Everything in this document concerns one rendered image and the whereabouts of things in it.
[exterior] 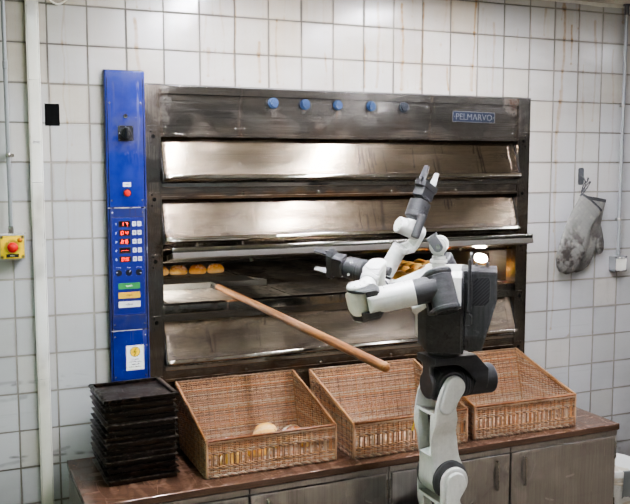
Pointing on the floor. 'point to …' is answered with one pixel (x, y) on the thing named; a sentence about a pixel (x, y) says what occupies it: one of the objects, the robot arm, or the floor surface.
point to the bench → (395, 475)
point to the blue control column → (132, 85)
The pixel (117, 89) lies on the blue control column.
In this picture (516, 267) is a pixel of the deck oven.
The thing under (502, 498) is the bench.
